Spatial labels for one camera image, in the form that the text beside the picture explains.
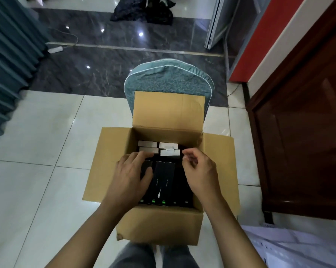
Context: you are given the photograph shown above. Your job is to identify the person's left hand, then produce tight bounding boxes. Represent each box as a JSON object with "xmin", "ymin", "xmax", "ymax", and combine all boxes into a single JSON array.
[{"xmin": 103, "ymin": 151, "xmax": 155, "ymax": 214}]

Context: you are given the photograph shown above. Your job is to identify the person's right hand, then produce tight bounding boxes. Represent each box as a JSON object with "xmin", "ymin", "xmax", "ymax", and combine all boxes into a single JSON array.
[{"xmin": 182, "ymin": 148, "xmax": 222, "ymax": 204}]

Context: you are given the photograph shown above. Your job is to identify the small printed brown carton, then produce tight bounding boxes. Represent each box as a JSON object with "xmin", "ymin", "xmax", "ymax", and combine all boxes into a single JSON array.
[{"xmin": 82, "ymin": 91, "xmax": 240, "ymax": 246}]

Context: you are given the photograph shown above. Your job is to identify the row of slim black boxes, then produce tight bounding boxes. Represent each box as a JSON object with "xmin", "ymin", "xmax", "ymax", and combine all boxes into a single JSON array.
[{"xmin": 139, "ymin": 155, "xmax": 194, "ymax": 208}]

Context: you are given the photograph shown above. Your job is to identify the stack of slim white boxes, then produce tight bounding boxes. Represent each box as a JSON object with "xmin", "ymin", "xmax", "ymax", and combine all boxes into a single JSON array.
[{"xmin": 138, "ymin": 140, "xmax": 181, "ymax": 157}]

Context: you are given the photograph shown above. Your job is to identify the white metal shelving rack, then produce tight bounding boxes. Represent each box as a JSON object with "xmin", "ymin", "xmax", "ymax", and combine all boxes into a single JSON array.
[{"xmin": 241, "ymin": 223, "xmax": 336, "ymax": 268}]

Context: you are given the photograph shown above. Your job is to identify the person's right forearm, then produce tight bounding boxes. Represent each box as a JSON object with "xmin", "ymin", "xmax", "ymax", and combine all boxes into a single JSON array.
[{"xmin": 201, "ymin": 194, "xmax": 267, "ymax": 268}]

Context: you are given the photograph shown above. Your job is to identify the person's left forearm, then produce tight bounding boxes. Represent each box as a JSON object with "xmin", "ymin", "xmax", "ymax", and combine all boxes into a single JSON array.
[{"xmin": 45, "ymin": 201, "xmax": 134, "ymax": 268}]

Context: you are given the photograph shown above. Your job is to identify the person's grey trouser legs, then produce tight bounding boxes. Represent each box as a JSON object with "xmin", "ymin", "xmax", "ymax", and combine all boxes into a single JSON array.
[{"xmin": 109, "ymin": 242, "xmax": 199, "ymax": 268}]

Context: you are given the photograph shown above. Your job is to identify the teal fabric chair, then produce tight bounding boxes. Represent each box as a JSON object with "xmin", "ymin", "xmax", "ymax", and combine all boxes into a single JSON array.
[{"xmin": 124, "ymin": 58, "xmax": 215, "ymax": 116}]

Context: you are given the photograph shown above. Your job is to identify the dark wooden door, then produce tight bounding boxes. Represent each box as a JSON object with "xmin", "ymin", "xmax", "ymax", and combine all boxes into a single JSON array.
[{"xmin": 246, "ymin": 0, "xmax": 336, "ymax": 222}]

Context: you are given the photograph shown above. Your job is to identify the blue pleated curtain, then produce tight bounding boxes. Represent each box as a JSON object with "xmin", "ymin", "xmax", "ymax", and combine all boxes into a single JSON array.
[{"xmin": 0, "ymin": 0, "xmax": 48, "ymax": 153}]

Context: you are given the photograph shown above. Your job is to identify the dark floor mat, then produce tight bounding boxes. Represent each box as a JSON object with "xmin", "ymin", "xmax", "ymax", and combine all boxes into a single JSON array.
[{"xmin": 110, "ymin": 0, "xmax": 174, "ymax": 26}]

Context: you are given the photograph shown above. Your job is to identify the glass door with metal frame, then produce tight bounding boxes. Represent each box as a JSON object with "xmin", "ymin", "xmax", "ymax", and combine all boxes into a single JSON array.
[{"xmin": 204, "ymin": 0, "xmax": 272, "ymax": 70}]

